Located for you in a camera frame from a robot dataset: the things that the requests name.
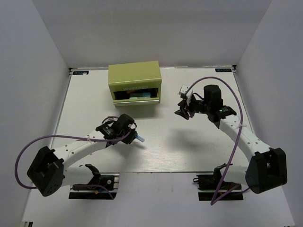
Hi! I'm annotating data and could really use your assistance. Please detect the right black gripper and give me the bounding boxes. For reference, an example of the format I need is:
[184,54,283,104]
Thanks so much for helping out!
[175,94,211,120]

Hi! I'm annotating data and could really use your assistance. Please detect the blue highlighter pen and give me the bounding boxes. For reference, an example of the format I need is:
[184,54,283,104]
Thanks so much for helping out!
[135,135,145,142]

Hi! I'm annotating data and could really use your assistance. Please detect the drawer of chest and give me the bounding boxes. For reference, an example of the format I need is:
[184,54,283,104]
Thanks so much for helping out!
[113,88,160,107]

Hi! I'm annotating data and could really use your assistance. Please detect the blue capped highlighter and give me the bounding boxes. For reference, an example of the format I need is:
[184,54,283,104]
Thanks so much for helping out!
[138,92,151,98]

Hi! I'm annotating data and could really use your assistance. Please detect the green metal drawer chest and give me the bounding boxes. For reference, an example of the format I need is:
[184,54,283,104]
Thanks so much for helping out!
[108,61,162,98]

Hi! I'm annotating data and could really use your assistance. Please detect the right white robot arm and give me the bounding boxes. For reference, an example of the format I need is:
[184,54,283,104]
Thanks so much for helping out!
[175,85,287,194]

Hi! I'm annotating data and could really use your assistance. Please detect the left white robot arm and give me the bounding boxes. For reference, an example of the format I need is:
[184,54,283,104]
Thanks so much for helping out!
[27,114,138,197]

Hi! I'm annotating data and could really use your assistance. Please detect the right blue corner label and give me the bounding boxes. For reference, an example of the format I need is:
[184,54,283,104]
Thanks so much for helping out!
[215,68,232,72]

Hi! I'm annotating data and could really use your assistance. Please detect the blue corner label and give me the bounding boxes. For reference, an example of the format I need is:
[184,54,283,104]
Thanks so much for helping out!
[72,70,89,75]
[215,68,232,72]

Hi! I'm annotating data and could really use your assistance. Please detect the left blue corner label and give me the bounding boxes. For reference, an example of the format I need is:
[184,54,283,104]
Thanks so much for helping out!
[72,70,89,75]

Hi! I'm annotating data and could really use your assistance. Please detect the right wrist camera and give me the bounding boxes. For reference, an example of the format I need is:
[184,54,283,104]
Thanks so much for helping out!
[178,85,193,105]

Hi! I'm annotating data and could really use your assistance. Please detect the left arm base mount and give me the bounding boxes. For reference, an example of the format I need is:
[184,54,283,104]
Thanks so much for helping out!
[69,173,120,200]

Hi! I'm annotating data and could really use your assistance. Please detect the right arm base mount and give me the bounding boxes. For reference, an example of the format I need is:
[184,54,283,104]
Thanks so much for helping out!
[193,174,244,201]

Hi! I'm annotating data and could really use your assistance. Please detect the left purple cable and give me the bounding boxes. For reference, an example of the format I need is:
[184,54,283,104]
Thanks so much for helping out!
[14,115,137,199]

